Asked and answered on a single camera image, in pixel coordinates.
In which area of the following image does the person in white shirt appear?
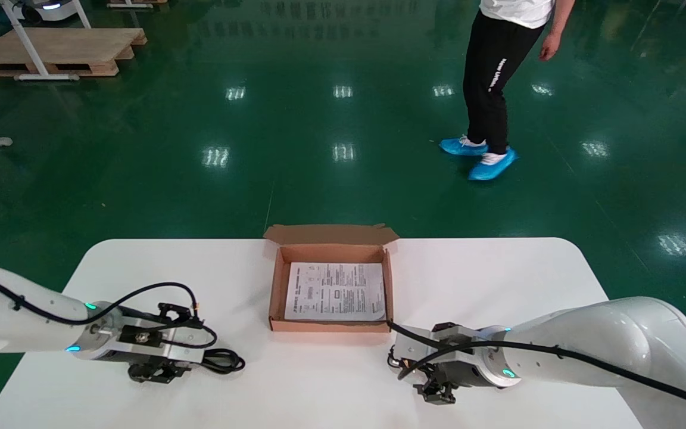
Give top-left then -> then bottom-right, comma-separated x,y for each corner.
438,0 -> 576,181

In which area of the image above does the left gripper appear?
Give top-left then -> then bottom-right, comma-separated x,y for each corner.
75,301 -> 208,384

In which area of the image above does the brown cardboard storage box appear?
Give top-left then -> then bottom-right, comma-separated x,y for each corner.
263,223 -> 400,333

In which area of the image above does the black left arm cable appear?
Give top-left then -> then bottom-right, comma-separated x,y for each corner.
0,271 -> 219,352

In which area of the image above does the white metal table frame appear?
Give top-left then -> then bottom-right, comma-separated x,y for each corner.
0,0 -> 92,82

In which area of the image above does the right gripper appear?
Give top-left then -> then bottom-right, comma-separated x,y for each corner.
392,322 -> 498,406

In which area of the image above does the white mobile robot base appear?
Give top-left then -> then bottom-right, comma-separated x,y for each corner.
11,0 -> 83,23

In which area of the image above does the white printed instruction sheet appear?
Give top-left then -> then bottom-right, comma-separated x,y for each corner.
284,262 -> 386,322

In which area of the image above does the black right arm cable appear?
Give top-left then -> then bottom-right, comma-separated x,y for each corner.
386,321 -> 686,415

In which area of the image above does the large wooden pallet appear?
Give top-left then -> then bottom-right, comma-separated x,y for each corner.
0,28 -> 148,79

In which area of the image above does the bystander bare forearm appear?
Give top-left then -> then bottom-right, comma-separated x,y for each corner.
548,0 -> 576,38

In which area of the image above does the bystander bare hand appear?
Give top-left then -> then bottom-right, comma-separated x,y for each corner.
538,31 -> 561,61

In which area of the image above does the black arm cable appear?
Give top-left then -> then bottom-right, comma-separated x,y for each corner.
386,321 -> 686,415
0,271 -> 219,352

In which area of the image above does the black power cable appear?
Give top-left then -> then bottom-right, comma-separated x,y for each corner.
197,347 -> 246,375

